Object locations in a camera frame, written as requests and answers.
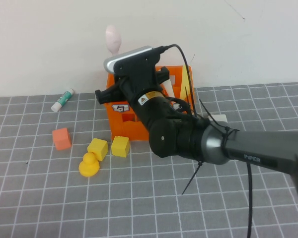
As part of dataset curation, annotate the orange plastic cutlery holder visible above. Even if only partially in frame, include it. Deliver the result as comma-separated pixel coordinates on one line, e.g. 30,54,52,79
105,65,196,142

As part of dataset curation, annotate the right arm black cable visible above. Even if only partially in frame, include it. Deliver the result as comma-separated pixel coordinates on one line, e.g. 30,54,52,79
152,44,253,238

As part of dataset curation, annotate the yellow foam cube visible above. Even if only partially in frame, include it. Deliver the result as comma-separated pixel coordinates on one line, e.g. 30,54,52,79
111,135,131,158
87,138,109,162

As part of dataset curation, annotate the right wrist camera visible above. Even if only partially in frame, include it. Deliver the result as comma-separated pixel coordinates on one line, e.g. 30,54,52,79
103,45,170,75

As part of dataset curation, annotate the yellow rubber duck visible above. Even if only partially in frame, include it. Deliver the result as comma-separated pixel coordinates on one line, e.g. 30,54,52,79
78,151,101,177

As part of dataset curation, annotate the white plastic knife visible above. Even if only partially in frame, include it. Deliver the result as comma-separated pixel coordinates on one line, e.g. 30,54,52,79
163,79,176,98

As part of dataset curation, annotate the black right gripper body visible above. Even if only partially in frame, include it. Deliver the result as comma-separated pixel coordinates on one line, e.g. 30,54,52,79
119,70,182,127

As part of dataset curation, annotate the grey checked table mat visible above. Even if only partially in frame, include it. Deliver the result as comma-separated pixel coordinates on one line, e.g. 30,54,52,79
0,81,298,238

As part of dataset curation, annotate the white green glue stick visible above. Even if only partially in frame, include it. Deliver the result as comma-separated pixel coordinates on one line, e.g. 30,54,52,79
51,88,75,113

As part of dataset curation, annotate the orange foam cube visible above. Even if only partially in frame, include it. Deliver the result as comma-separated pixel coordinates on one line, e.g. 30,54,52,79
52,127,72,151

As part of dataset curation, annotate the yellow plastic knife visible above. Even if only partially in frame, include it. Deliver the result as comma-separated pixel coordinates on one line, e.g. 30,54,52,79
179,74,189,100

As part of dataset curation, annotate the pink plastic spoon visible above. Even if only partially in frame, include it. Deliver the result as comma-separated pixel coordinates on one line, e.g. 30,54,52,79
105,24,123,57

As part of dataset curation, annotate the white USB charger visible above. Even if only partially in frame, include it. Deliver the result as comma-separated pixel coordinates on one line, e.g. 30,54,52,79
210,113,228,122

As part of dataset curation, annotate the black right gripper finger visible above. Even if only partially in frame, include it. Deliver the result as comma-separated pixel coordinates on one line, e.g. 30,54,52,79
155,66,170,84
94,85,126,104

